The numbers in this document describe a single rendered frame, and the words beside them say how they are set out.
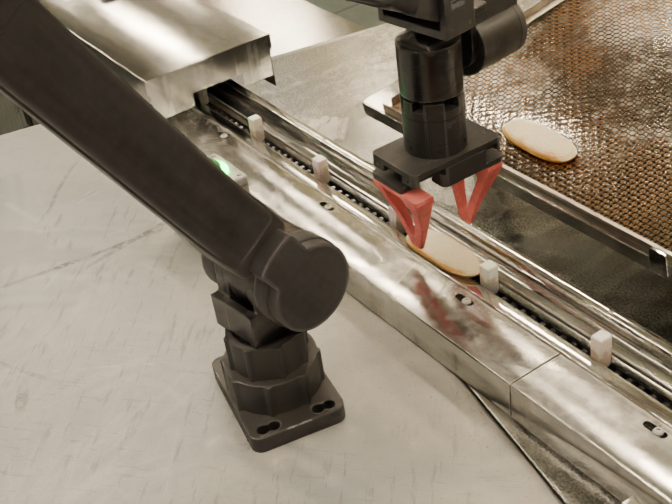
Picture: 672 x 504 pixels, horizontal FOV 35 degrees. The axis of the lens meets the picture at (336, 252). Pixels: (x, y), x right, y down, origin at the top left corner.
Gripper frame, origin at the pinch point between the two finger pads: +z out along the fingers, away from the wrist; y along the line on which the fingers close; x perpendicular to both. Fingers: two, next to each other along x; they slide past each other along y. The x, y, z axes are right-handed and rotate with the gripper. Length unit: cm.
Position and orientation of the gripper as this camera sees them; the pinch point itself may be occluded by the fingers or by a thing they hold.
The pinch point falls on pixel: (441, 226)
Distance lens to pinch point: 103.3
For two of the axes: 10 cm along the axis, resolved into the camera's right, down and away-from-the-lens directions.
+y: -8.2, 4.1, -4.1
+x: 5.7, 4.2, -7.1
